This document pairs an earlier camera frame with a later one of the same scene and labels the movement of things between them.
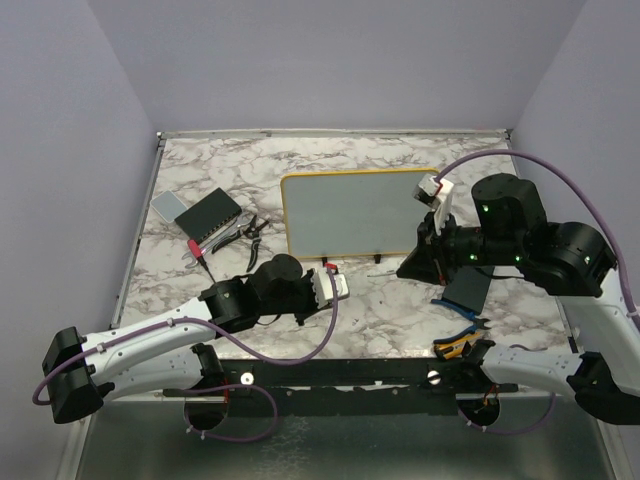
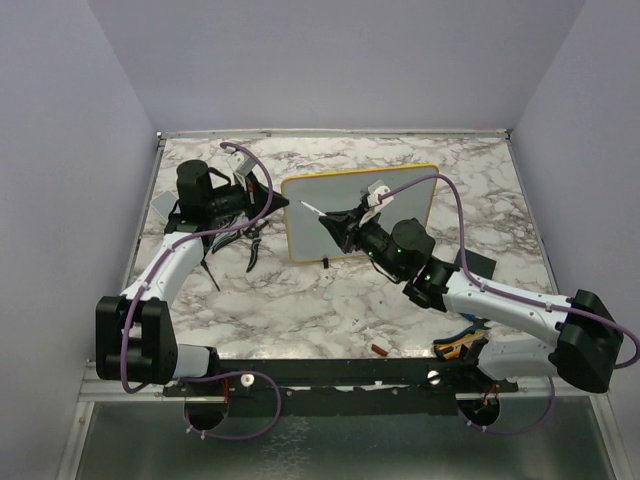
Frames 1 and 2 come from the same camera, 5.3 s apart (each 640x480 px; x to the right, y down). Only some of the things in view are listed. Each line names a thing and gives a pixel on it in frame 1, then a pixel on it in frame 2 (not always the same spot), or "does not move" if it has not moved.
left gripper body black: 299,302 to 229,200
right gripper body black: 453,244 to 369,237
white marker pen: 391,272 to 313,209
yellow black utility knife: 453,348 does not move
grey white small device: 168,205 does not move
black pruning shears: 254,231 does not move
